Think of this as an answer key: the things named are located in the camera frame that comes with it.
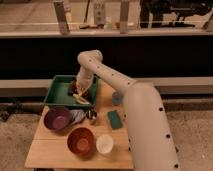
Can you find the crumpled grey cloth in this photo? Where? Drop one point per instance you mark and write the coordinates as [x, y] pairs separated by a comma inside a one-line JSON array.
[[78, 115]]

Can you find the green sponge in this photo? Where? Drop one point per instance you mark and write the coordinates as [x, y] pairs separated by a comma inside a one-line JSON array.
[[114, 119]]

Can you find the green plastic tray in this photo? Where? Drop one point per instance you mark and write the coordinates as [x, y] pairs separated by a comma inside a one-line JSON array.
[[57, 94]]

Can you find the dark grape bunch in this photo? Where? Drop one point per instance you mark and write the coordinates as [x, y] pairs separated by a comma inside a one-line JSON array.
[[73, 90]]

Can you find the white paper cup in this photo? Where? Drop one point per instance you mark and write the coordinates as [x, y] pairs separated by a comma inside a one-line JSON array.
[[104, 144]]

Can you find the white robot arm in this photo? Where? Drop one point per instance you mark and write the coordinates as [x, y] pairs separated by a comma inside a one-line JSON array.
[[151, 142]]

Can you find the orange bowl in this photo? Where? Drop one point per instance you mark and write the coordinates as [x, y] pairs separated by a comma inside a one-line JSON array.
[[81, 141]]

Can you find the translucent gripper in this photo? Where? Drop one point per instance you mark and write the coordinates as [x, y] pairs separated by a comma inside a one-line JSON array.
[[82, 89]]

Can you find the purple bowl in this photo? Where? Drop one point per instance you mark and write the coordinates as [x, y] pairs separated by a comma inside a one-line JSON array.
[[57, 118]]

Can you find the blue cup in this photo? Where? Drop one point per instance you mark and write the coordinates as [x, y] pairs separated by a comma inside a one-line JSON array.
[[117, 98]]

